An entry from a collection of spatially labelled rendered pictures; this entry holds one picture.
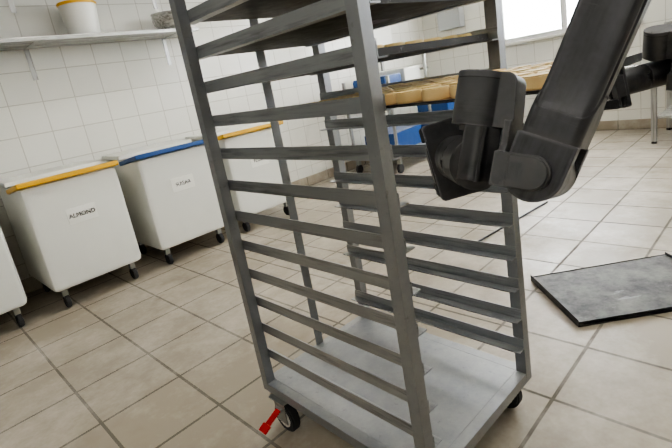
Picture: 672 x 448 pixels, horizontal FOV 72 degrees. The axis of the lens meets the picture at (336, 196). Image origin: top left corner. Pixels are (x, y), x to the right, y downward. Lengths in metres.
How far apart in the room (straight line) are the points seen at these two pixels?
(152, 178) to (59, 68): 1.04
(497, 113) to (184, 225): 2.92
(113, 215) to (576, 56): 2.86
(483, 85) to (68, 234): 2.75
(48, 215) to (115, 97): 1.18
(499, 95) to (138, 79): 3.54
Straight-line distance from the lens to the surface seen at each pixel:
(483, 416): 1.33
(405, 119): 1.35
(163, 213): 3.23
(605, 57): 0.50
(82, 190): 3.05
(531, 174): 0.47
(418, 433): 1.10
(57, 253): 3.05
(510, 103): 0.51
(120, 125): 3.82
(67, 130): 3.72
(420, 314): 1.57
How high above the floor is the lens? 1.02
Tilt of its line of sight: 14 degrees down
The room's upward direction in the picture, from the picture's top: 10 degrees counter-clockwise
